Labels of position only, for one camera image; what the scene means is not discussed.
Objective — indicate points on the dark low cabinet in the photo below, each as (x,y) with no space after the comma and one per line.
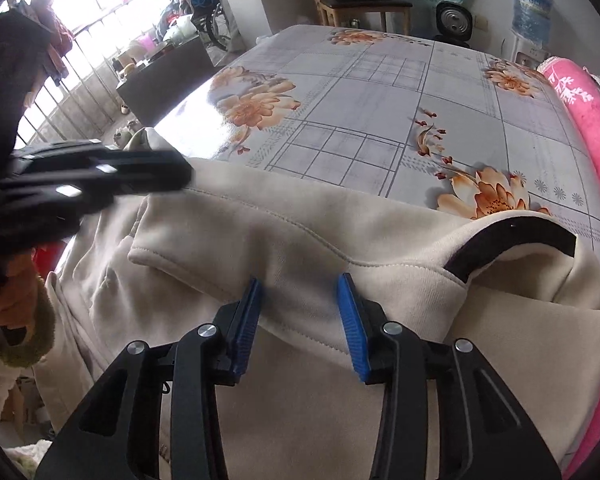
(165,85)

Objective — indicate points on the wall socket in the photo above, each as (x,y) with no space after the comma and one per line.
(481,23)

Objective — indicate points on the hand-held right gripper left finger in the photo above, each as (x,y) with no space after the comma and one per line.
(245,330)

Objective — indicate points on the cream zip jacket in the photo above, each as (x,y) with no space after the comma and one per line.
(330,240)

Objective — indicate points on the black round fan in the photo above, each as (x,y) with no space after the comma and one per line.
(452,20)

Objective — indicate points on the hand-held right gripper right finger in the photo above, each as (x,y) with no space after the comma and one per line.
(352,330)

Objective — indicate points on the white water dispenser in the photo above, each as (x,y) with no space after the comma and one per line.
(522,57)

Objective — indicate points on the blue water bottle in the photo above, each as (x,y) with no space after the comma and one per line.
(530,10)

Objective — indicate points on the beige shoe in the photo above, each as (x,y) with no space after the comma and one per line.
(124,137)

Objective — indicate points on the metal window railing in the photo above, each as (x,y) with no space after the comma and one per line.
(90,85)

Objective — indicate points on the floral checked tablecloth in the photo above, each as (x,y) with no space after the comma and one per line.
(380,85)

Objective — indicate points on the wheelchair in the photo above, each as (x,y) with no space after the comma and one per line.
(215,20)

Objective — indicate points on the pink plastic container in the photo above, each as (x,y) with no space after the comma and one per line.
(142,42)

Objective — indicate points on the dark hanging garment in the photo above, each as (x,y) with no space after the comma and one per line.
(55,25)

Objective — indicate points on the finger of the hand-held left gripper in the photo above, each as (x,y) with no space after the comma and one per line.
(55,200)
(145,172)

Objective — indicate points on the red gift bag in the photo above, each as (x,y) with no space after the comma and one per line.
(50,260)

